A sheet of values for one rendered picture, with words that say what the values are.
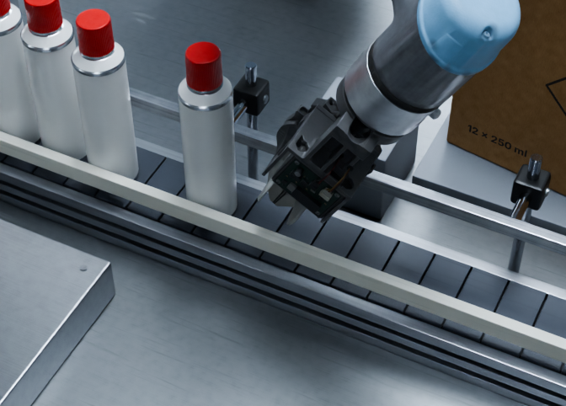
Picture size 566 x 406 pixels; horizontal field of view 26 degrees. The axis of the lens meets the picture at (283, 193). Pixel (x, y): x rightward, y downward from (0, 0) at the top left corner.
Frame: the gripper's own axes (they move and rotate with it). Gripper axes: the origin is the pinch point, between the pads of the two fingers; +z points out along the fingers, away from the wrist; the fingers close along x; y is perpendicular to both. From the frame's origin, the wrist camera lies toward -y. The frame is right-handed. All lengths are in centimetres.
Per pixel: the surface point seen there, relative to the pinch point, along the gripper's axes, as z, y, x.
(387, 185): -7.0, -2.8, 7.1
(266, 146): -0.3, -2.8, -4.0
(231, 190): 4.0, 1.0, -3.9
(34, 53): 4.3, 2.7, -27.1
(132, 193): 9.6, 4.8, -11.3
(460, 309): -8.4, 4.7, 18.5
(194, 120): -3.7, 3.2, -11.0
